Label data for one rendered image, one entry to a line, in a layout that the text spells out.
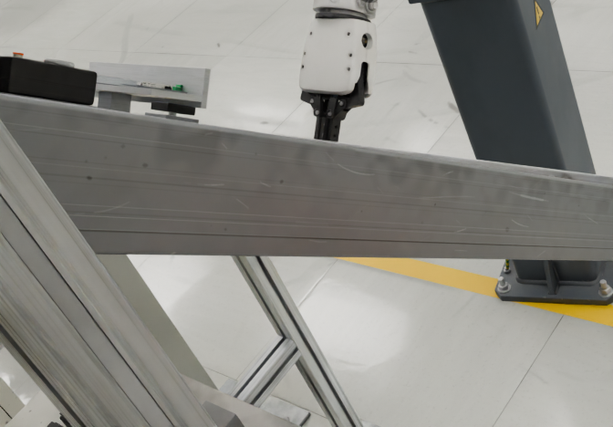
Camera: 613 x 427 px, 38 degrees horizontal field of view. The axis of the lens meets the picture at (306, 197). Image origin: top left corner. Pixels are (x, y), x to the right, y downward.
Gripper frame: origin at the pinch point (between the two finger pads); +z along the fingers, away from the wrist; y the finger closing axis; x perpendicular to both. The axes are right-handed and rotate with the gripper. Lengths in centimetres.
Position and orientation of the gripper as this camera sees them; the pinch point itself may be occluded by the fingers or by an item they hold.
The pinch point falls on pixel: (327, 133)
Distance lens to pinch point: 119.7
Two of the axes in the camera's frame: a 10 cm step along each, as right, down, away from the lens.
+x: -6.9, -0.6, -7.2
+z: -1.4, 9.9, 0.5
